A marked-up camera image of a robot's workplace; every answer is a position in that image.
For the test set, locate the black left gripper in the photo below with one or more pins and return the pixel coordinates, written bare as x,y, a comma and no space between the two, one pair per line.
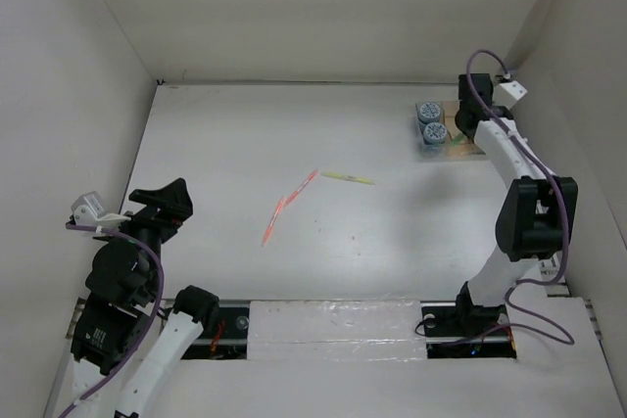
174,201

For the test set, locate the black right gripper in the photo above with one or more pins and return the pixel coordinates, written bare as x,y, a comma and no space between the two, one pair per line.
495,105

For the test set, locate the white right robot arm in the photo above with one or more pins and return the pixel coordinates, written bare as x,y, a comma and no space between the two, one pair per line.
536,218

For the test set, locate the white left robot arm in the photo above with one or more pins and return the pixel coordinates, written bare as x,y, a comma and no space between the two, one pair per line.
124,344

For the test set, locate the amber plastic container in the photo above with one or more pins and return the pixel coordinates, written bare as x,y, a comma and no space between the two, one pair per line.
465,151

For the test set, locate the clear plastic container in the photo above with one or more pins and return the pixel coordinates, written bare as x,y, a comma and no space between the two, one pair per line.
425,153

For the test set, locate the orange thin pen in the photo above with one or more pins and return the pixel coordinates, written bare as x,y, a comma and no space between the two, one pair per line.
269,229

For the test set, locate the red thin pen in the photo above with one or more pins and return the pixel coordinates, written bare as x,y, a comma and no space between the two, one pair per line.
301,187

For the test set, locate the white foam front board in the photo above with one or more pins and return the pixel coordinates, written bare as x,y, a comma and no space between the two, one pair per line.
338,331

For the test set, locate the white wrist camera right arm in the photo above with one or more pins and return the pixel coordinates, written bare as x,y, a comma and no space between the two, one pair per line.
508,93

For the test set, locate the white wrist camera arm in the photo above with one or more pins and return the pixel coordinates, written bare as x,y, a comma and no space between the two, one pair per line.
508,93
90,212

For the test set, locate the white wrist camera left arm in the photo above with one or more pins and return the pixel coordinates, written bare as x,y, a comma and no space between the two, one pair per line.
90,212

